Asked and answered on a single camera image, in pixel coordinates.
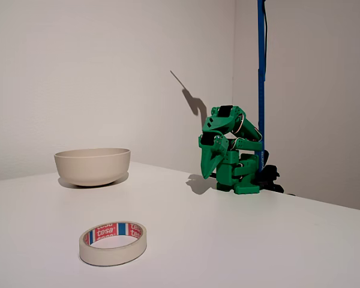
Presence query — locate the beige masking tape roll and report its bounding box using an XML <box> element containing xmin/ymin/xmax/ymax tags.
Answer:
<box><xmin>79</xmin><ymin>221</ymin><xmax>148</xmax><ymax>267</ymax></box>

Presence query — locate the black table clamp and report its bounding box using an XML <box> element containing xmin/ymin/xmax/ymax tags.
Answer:
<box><xmin>256</xmin><ymin>149</ymin><xmax>285</xmax><ymax>194</ymax></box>

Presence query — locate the blue vertical pole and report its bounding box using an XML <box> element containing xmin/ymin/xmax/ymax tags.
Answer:
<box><xmin>256</xmin><ymin>0</ymin><xmax>268</xmax><ymax>174</ymax></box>

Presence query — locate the beige bowl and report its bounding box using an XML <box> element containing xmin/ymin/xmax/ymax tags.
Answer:
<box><xmin>53</xmin><ymin>148</ymin><xmax>132</xmax><ymax>188</ymax></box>

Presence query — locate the thin servo cable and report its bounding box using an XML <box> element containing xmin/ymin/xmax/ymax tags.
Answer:
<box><xmin>231</xmin><ymin>113</ymin><xmax>246</xmax><ymax>136</ymax></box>

